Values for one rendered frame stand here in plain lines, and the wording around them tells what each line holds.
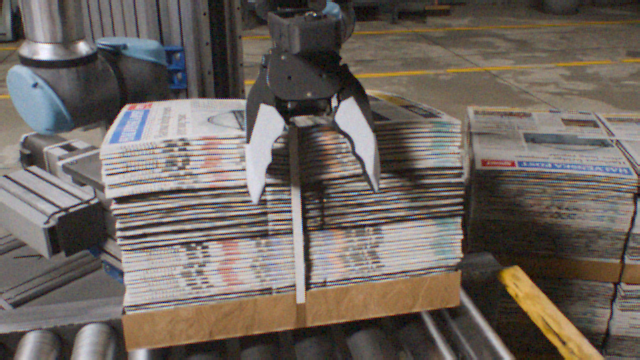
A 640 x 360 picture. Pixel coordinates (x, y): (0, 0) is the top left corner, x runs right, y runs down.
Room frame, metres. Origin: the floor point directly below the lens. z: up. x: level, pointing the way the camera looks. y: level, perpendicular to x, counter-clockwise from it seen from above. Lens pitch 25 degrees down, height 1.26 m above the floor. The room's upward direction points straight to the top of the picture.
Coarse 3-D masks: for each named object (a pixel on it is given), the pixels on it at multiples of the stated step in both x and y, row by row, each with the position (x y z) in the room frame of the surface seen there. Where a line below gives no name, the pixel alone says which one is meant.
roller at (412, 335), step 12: (408, 312) 0.62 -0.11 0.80; (420, 312) 0.62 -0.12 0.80; (396, 324) 0.62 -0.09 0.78; (408, 324) 0.60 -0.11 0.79; (420, 324) 0.59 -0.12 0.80; (432, 324) 0.60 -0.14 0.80; (408, 336) 0.59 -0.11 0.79; (420, 336) 0.58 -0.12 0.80; (432, 336) 0.57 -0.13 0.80; (408, 348) 0.57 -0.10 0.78; (420, 348) 0.56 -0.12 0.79; (432, 348) 0.55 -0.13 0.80; (444, 348) 0.55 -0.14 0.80
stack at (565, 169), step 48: (480, 144) 1.12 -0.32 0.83; (528, 144) 1.12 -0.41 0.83; (576, 144) 1.12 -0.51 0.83; (624, 144) 1.13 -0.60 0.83; (480, 192) 1.01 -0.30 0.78; (528, 192) 1.00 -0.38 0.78; (576, 192) 0.99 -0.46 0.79; (624, 192) 0.98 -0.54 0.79; (480, 240) 1.01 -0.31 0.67; (528, 240) 1.00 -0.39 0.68; (576, 240) 0.98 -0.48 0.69; (624, 240) 0.97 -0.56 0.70; (576, 288) 0.98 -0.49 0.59; (624, 288) 0.97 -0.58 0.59; (528, 336) 0.99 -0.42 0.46; (624, 336) 0.97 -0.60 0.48
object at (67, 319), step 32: (480, 256) 0.75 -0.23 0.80; (480, 288) 0.71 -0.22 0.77; (0, 320) 0.60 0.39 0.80; (32, 320) 0.60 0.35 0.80; (64, 320) 0.60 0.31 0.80; (96, 320) 0.60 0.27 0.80; (384, 320) 0.68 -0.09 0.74; (64, 352) 0.59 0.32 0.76; (128, 352) 0.61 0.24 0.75; (288, 352) 0.65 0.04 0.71
